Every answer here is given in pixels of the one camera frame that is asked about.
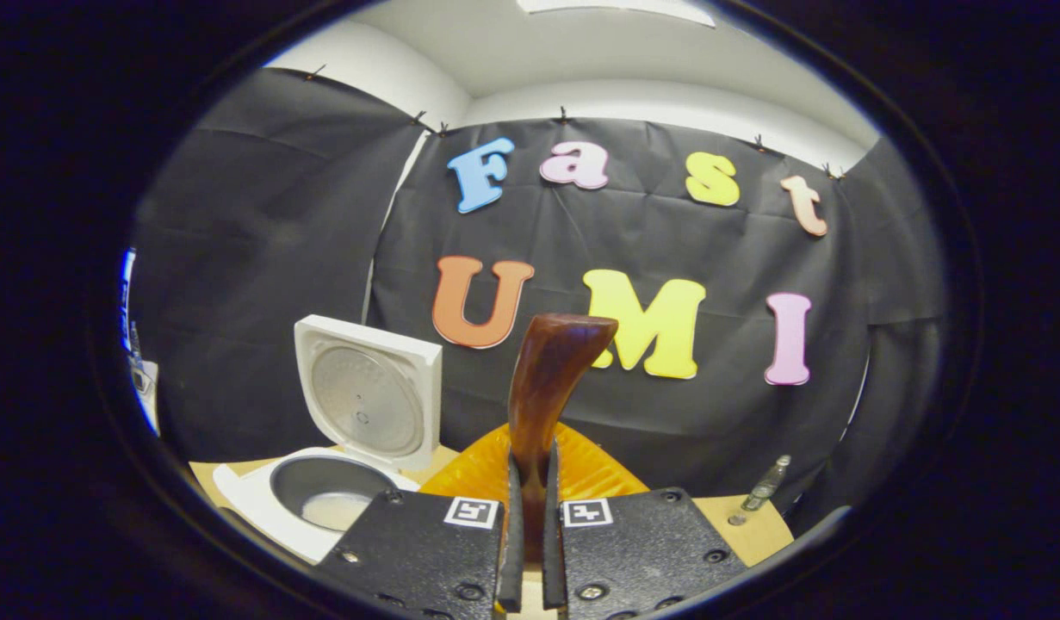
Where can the white rice cooker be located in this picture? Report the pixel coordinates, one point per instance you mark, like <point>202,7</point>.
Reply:
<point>366,396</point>

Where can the blue-lit computer monitor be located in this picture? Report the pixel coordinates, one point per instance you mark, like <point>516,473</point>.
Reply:
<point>127,301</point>

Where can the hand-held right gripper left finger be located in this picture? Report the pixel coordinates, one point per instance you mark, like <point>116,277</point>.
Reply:
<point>426,551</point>

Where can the ceiling light panel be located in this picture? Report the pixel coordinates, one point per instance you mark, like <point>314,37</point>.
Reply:
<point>616,7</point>

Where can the clear plastic water bottle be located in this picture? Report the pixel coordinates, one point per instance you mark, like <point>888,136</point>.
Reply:
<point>766,486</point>

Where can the brown wooden spoon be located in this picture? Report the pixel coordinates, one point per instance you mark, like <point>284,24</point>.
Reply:
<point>542,379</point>

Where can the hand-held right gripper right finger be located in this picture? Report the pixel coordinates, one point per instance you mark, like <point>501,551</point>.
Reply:
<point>641,551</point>

